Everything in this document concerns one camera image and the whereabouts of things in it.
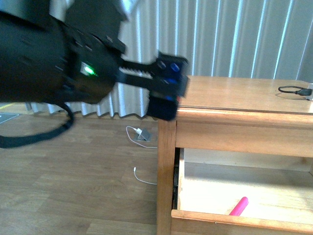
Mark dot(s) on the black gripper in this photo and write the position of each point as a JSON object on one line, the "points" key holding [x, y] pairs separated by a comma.
{"points": [[97, 63]]}

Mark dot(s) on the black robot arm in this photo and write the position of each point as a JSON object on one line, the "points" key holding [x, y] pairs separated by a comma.
{"points": [[34, 55]]}

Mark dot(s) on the wooden drawer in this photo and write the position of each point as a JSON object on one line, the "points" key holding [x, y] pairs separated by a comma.
{"points": [[210, 183]]}

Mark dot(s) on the pink marker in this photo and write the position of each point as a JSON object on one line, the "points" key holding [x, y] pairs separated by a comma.
{"points": [[240, 207]]}

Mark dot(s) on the open grey floor socket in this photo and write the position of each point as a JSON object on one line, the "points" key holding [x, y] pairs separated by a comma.
{"points": [[145, 136]]}

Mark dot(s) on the wooden nightstand dresser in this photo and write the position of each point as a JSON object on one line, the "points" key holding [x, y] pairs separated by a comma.
{"points": [[255, 116]]}

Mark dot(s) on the grey pleated curtain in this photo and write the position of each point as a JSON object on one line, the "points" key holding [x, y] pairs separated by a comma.
{"points": [[270, 39]]}

